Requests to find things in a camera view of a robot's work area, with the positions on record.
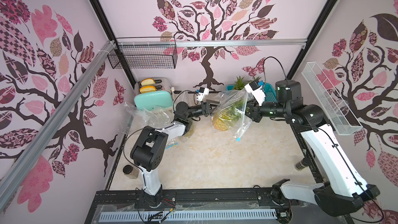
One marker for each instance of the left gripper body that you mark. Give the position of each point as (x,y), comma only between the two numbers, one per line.
(203,109)

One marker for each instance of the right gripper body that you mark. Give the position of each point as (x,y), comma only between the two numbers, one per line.
(251,110)

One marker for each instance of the clear zip bag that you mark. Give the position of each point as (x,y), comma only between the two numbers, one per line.
(134,119)

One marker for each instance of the zip bag with blue seal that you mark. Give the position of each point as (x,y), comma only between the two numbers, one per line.
(172,143)

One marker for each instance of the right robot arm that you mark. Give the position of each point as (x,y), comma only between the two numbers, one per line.
(315,126)

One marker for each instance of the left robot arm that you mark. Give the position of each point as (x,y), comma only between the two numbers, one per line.
(147,153)

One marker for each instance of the teal plastic basket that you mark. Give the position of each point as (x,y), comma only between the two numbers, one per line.
(269,91)

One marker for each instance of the mint green toaster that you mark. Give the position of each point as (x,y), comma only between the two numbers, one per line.
(161,98)

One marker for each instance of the toast slice front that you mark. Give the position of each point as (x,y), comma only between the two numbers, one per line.
(147,89)

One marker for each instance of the toast slice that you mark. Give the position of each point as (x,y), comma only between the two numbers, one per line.
(147,89)
(147,82)

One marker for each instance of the toast slice rear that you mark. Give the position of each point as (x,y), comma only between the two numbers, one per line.
(147,82)

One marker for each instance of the spice jar right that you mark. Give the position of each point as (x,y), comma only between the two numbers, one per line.
(302,164)

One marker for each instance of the spice jar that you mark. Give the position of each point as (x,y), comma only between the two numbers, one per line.
(131,171)
(302,164)

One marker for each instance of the spice jar left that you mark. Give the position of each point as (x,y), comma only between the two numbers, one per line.
(131,171)

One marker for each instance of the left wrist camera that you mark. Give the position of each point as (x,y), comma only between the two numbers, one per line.
(201,93)

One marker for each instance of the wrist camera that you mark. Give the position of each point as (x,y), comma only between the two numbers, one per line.
(256,89)
(201,93)

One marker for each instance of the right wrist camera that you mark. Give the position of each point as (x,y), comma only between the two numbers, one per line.
(256,89)

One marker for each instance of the aluminium rail back wall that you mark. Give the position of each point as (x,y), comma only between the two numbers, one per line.
(220,43)

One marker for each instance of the aluminium rail wall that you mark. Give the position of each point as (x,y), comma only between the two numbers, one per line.
(22,166)
(220,43)

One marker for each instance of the black wire wall basket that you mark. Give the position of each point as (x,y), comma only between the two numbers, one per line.
(144,53)

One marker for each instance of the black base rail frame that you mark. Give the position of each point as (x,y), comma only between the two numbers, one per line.
(197,199)

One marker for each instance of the white wire wall shelf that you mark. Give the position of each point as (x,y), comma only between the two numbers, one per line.
(335,107)

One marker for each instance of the white slotted cable duct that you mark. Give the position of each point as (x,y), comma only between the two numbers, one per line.
(158,217)

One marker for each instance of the aluminium rail left wall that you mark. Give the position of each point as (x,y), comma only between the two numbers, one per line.
(22,166)

